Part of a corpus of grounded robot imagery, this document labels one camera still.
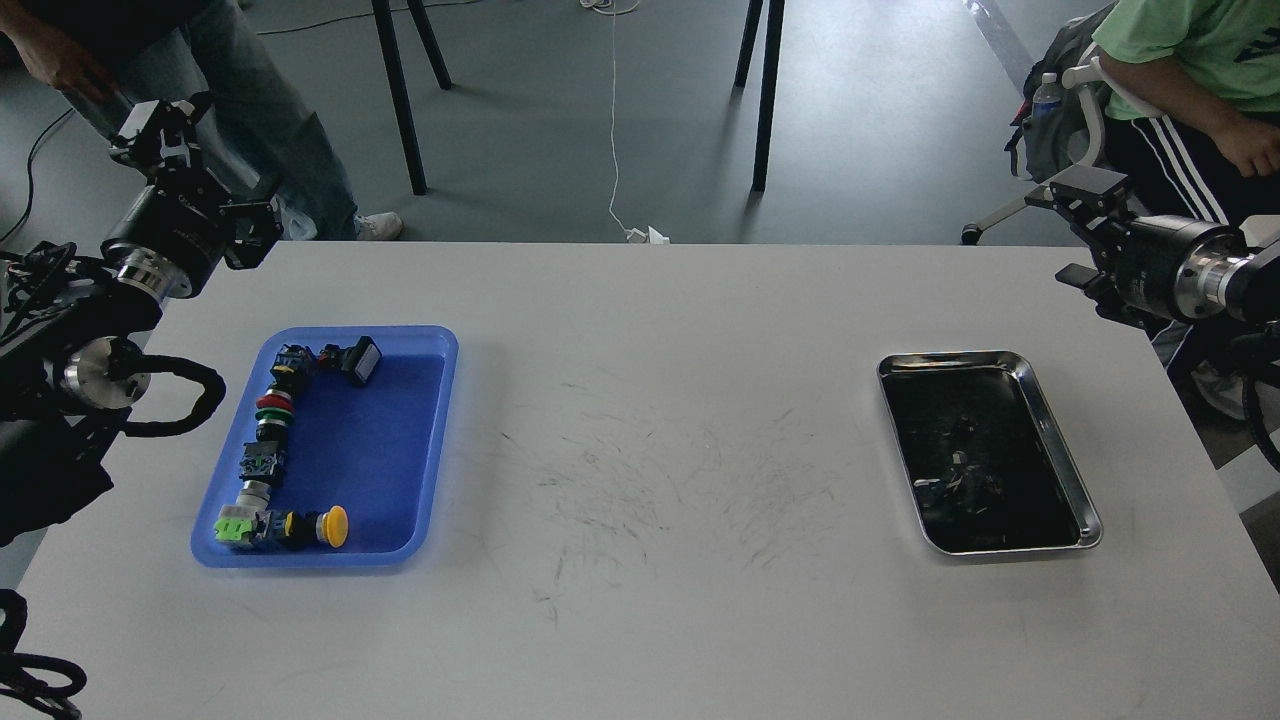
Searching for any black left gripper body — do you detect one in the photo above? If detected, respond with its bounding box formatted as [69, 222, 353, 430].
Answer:
[100, 170, 236, 299]

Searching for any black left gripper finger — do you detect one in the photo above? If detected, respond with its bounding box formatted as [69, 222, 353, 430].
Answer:
[221, 199, 283, 270]
[109, 92, 214, 181]

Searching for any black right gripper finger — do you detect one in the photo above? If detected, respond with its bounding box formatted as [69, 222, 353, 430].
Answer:
[1056, 263, 1140, 323]
[1025, 167, 1132, 246]

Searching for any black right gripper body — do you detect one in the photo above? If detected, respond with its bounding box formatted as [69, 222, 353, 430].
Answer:
[1094, 215, 1256, 325]

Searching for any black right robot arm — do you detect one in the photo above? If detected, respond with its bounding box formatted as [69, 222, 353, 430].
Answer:
[1025, 165, 1279, 466]

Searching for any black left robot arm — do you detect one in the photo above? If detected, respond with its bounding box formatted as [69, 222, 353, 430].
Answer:
[1, 91, 282, 544]

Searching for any grey backpack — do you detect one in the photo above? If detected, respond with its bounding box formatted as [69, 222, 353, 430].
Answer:
[1005, 1, 1116, 183]

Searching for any clear water bottle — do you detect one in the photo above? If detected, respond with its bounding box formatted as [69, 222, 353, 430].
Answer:
[1030, 72, 1062, 120]

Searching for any standing person in jeans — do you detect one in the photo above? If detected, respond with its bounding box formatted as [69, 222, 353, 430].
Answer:
[0, 0, 404, 242]

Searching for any white office chair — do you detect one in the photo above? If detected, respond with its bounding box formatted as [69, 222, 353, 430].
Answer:
[961, 27, 1112, 246]

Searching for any seated person green shirt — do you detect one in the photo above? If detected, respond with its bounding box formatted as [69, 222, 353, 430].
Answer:
[1092, 0, 1280, 421]

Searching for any red green push button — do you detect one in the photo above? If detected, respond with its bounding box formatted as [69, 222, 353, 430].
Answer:
[253, 389, 296, 442]

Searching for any shiny metal tray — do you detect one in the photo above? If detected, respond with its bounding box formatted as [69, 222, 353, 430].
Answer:
[877, 348, 1103, 562]

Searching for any black table leg left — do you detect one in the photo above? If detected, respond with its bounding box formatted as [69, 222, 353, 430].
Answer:
[370, 1, 453, 196]

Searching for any black table leg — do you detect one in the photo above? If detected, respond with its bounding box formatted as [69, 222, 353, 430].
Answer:
[370, 1, 453, 196]
[733, 0, 786, 193]

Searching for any blue plastic tray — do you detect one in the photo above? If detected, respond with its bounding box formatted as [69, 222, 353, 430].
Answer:
[189, 325, 460, 570]

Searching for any yellow mushroom push button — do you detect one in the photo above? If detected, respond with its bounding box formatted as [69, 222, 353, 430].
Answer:
[314, 505, 349, 548]

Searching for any black table leg right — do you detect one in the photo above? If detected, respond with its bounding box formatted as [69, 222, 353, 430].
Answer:
[733, 0, 786, 193]

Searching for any black floor cable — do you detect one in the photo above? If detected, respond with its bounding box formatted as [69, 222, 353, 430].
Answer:
[0, 108, 76, 243]

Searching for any black yellow selector switch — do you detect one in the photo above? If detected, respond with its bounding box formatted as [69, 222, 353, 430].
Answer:
[270, 345, 317, 396]

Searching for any black rectangular switch part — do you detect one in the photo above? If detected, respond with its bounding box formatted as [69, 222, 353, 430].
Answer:
[317, 334, 383, 388]

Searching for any green white switch block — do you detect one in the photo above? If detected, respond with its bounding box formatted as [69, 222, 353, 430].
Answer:
[212, 503, 259, 550]

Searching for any white power cable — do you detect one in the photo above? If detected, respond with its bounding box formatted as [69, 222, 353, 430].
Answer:
[580, 0, 669, 243]

